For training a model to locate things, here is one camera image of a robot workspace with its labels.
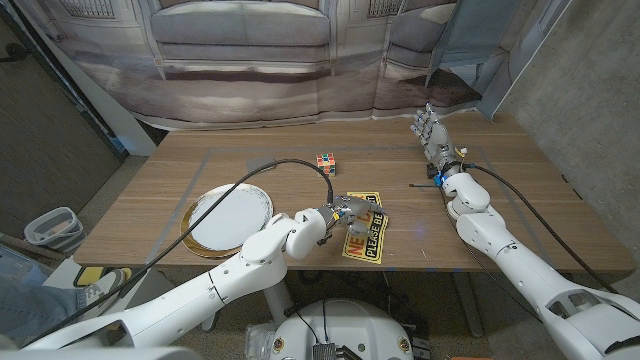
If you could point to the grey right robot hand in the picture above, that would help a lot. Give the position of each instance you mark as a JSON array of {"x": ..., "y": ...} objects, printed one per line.
[{"x": 439, "y": 142}]

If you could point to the multicoloured puzzle cube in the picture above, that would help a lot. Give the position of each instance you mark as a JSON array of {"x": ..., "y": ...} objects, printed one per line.
[{"x": 325, "y": 165}]

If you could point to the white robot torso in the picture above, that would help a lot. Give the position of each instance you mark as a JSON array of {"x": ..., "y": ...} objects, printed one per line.
[{"x": 345, "y": 330}]

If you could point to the yellow new driver bumper sticker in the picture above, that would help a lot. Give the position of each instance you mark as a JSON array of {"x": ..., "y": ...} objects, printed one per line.
[{"x": 372, "y": 245}]

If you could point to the printed living room backdrop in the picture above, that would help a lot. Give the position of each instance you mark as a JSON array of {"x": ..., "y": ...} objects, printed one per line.
[{"x": 240, "y": 75}]

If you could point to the grey table leg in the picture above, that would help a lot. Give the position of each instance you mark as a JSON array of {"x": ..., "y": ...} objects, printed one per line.
[{"x": 467, "y": 305}]

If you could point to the white table column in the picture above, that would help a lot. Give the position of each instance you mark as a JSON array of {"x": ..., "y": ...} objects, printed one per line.
[{"x": 280, "y": 305}]

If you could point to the person's leg in jeans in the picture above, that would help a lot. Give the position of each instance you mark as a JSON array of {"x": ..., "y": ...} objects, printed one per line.
[{"x": 30, "y": 310}]

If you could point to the clear plastic bag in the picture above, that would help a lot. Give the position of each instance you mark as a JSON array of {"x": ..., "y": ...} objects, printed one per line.
[{"x": 257, "y": 342}]

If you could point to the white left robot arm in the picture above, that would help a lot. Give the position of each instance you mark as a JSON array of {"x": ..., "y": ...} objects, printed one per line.
[{"x": 225, "y": 285}]

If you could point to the white slanted table leg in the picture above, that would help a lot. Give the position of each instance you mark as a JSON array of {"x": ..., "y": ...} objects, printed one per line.
[{"x": 210, "y": 322}]

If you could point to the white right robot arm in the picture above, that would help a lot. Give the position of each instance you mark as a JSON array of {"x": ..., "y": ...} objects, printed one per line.
[{"x": 500, "y": 245}]

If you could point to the white gold-rimmed paper plate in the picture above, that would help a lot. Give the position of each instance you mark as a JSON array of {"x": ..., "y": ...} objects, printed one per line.
[{"x": 235, "y": 220}]

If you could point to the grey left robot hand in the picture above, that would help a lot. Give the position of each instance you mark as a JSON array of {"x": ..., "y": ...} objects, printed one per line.
[{"x": 352, "y": 210}]

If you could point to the yellow black floor item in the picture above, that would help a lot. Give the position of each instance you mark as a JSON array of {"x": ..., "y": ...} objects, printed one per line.
[{"x": 90, "y": 276}]

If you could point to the grey white sneaker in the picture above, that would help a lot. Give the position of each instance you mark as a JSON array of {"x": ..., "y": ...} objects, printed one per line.
[{"x": 102, "y": 287}]

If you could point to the translucent blue storage bin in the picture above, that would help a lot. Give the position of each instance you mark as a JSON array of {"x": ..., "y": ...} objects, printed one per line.
[{"x": 15, "y": 267}]

